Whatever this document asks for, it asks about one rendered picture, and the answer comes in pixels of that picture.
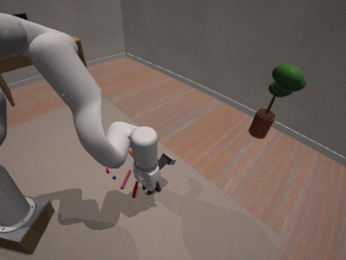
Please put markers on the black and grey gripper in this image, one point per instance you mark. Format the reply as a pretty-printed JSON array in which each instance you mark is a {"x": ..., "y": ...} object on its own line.
[{"x": 148, "y": 180}]

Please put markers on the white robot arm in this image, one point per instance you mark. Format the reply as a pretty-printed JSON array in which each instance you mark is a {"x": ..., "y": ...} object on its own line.
[{"x": 54, "y": 56}]

